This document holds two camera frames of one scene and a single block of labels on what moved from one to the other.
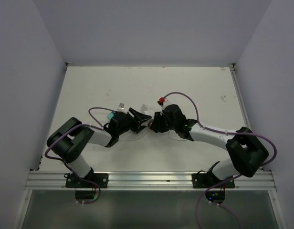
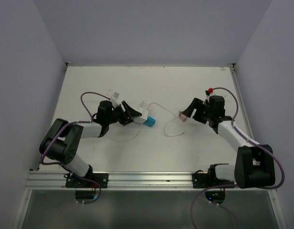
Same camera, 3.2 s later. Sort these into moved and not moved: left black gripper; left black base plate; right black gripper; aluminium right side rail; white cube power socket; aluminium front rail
Moved: right black gripper; left black gripper; white cube power socket
Not moved: aluminium right side rail; left black base plate; aluminium front rail
